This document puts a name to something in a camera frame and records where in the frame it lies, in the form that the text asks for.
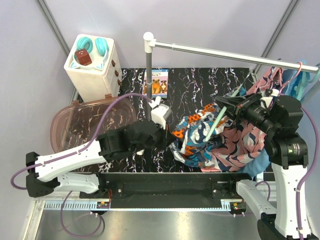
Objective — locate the mint green hanger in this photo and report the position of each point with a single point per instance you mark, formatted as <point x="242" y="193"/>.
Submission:
<point x="220" y="116"/>

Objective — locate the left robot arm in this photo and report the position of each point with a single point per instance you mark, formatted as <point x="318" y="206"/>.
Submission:
<point x="55" y="172"/>

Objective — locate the light blue shorts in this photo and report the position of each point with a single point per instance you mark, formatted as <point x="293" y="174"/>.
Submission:
<point x="256" y="166"/>

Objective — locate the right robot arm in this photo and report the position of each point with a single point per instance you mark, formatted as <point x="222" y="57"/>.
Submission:
<point x="288" y="220"/>

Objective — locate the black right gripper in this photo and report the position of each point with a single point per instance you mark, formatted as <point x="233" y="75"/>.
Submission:
<point x="231" y="103"/>

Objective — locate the blue orange patterned shorts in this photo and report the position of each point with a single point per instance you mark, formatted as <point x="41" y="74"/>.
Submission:
<point x="191" y="148"/>

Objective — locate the pink wire hanger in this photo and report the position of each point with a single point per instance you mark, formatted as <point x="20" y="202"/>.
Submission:
<point x="288" y="76"/>

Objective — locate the pink patterned shorts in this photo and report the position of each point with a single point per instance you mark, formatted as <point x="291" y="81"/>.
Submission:
<point x="240" y="144"/>

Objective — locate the dog picture book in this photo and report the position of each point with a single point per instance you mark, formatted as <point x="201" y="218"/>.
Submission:
<point x="160" y="82"/>

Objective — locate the white storage box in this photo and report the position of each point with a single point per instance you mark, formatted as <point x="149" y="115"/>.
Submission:
<point x="96" y="84"/>

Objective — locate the brown cube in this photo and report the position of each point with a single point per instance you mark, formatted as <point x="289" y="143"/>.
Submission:
<point x="83" y="58"/>

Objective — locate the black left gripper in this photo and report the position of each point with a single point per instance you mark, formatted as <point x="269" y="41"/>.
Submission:
<point x="166" y="139"/>

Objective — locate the blue knitted garment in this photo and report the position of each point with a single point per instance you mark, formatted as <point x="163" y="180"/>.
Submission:
<point x="295" y="81"/>

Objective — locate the pink translucent plastic basin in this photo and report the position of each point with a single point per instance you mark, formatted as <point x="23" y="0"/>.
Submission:
<point x="76" y="124"/>

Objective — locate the silver clothes rack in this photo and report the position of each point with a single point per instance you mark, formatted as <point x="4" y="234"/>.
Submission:
<point x="150" y="75"/>

